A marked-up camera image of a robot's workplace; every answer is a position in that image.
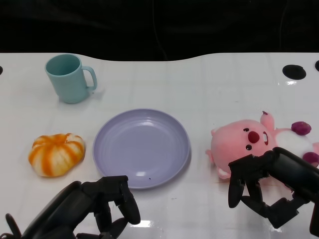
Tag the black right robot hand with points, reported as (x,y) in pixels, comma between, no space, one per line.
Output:
(286,166)

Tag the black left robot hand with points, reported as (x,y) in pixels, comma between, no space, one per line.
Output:
(64,206)

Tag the pink plush doll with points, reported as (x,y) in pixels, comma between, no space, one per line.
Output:
(229,144)

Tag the lavender plastic plate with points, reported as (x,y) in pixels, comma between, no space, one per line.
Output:
(142,147)

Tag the orange white striped pumpkin toy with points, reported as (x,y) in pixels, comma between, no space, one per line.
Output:
(56,154)

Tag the teal plastic mug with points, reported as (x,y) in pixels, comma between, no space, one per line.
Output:
(67,84)

